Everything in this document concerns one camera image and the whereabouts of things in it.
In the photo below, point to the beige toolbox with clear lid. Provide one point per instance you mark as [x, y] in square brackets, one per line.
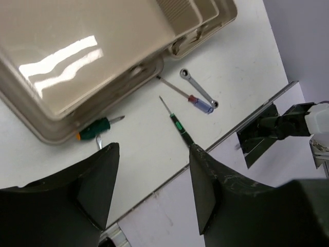
[65, 63]

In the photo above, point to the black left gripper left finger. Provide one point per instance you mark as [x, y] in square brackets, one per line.
[68, 208]

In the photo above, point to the stubby green screwdriver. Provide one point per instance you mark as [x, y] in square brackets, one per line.
[99, 142]
[97, 127]

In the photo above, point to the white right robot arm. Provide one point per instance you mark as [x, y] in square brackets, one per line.
[300, 120]

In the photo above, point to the red blue handled screwdriver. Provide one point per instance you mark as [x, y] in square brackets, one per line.
[198, 103]

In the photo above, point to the small silver combination wrench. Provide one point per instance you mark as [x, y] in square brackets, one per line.
[185, 74]

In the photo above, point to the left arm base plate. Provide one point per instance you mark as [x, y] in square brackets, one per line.
[114, 236]

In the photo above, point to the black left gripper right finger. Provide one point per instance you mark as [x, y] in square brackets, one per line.
[234, 210]

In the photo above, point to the thin black precision screwdriver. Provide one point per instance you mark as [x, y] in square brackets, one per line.
[178, 125]

